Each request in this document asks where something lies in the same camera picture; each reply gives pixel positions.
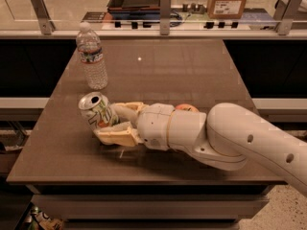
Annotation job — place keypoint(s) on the cardboard box with label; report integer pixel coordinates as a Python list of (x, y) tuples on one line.
[(225, 9)]

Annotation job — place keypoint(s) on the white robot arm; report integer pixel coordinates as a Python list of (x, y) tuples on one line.
[(225, 138)]

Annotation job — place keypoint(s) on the glass barrier panel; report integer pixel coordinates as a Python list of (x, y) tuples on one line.
[(17, 17)]

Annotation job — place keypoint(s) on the middle metal glass bracket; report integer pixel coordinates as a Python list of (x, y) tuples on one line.
[(165, 10)]

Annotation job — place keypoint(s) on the right metal glass bracket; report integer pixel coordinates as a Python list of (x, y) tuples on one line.
[(284, 15)]

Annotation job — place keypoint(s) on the left metal glass bracket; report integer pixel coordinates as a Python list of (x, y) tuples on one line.
[(45, 22)]

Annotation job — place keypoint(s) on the red apple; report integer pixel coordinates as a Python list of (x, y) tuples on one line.
[(186, 107)]

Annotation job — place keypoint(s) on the snack items under table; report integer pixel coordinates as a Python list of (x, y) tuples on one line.
[(39, 220)]

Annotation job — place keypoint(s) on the clear plastic water bottle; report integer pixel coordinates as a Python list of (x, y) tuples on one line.
[(92, 57)]

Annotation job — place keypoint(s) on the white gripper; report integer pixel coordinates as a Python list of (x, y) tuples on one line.
[(154, 125)]

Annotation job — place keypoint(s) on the metal glass bracket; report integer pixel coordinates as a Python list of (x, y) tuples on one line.
[(165, 10), (284, 15), (45, 22)]

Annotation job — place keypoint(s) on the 7up soda can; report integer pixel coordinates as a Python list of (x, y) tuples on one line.
[(96, 110)]

